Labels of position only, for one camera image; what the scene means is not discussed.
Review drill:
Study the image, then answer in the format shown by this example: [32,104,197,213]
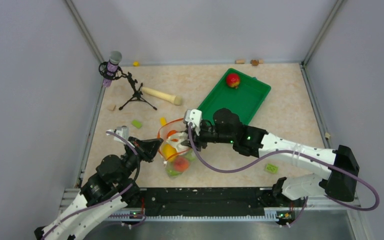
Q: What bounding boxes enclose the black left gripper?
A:
[118,135,164,185]

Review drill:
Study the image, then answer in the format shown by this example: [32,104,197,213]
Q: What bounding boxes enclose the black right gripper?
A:
[181,121,235,151]

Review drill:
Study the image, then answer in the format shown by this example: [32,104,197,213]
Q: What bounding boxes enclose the yellow lemon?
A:
[162,144,178,162]

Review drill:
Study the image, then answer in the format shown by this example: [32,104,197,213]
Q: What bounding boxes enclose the white garlic bulbs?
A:
[167,131,190,153]

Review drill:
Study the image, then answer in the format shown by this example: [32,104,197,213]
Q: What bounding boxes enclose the orange mini pumpkin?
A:
[166,130,177,138]

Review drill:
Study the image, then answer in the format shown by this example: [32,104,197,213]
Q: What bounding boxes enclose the clear zip bag orange zipper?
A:
[157,118,197,178]

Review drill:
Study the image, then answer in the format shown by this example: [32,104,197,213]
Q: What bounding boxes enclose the green apple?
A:
[165,168,182,177]

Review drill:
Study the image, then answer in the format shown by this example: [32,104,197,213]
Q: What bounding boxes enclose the green plastic tray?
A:
[197,68,272,125]

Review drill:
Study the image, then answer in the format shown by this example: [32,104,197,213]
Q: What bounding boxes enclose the peach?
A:
[173,156,190,173]

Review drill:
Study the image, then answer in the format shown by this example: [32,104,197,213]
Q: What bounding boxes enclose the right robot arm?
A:
[183,108,360,206]

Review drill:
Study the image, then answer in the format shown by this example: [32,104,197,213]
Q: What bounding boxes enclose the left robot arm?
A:
[34,136,163,240]

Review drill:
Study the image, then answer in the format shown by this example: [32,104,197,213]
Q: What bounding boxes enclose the light green block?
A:
[131,119,143,129]

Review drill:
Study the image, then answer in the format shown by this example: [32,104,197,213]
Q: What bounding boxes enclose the yellow block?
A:
[159,117,167,127]

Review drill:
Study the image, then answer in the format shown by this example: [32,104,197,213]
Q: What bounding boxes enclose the red apple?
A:
[225,73,241,89]

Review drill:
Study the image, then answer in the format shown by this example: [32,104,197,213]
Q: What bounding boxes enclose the small wooden block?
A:
[107,104,116,111]

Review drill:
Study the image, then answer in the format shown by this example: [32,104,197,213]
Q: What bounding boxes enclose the cream toy microphone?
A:
[141,87,183,106]

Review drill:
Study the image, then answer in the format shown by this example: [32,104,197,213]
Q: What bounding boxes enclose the green toy brick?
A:
[264,163,279,174]

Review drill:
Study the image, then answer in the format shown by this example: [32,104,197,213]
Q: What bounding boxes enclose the cork piece left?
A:
[235,59,246,65]

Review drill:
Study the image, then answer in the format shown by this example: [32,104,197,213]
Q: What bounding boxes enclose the brown cork piece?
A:
[250,59,260,67]

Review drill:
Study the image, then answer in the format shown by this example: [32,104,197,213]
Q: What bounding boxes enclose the purple microphone on tripod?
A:
[98,50,157,111]

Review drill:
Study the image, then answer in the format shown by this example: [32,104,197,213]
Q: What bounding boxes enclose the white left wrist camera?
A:
[105,125,130,144]

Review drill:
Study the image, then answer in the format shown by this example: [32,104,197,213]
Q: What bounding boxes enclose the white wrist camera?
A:
[183,109,203,136]
[105,125,130,144]

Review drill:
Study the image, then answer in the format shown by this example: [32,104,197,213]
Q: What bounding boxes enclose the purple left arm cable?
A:
[41,130,142,240]

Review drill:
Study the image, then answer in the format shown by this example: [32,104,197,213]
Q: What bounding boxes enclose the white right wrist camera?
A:
[183,109,203,136]

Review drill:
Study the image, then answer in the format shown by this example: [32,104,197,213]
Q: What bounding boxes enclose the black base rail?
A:
[129,187,280,217]

